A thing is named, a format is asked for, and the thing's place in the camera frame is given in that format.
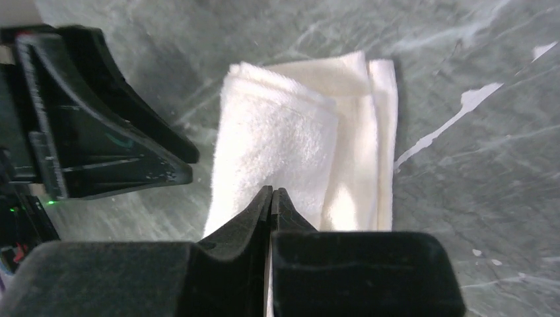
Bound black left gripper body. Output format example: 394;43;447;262
1;25;59;280

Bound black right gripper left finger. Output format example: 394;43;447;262
1;186;273;316

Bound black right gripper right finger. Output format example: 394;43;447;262
271;188;466;316

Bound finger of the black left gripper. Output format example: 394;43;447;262
57;25;199;164
17;34;193;200

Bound white terry towel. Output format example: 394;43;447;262
201;50;400;317

